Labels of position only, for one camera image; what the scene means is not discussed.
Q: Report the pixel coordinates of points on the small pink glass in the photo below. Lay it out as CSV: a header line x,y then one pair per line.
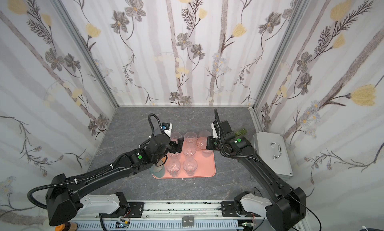
x,y
202,139

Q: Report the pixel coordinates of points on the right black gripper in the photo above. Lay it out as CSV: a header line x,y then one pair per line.
x,y
212,142

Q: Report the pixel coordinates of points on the pink plastic tray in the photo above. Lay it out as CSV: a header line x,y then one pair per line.
x,y
205,160

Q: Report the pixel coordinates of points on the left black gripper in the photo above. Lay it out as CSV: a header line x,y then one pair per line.
x,y
175,145

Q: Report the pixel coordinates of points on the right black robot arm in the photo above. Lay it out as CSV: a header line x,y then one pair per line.
x,y
285,207

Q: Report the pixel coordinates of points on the grey metal case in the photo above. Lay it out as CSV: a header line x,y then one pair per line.
x,y
272,149

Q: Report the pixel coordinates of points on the aluminium mounting rail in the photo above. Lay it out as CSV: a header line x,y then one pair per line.
x,y
206,215

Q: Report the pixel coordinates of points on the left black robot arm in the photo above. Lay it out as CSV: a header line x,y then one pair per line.
x,y
62,198

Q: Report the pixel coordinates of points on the orange black bottle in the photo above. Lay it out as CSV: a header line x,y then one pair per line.
x,y
67,226

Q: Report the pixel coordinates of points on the frosted dotted clear cup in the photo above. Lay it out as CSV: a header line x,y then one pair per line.
x,y
189,150

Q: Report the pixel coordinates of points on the clear faceted glass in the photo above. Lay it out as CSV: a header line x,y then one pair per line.
x,y
174,155
173,168
175,136

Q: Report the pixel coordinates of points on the small green object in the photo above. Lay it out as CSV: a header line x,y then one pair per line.
x,y
241,132

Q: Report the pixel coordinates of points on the tall teal plastic cup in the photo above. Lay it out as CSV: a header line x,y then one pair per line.
x,y
157,172

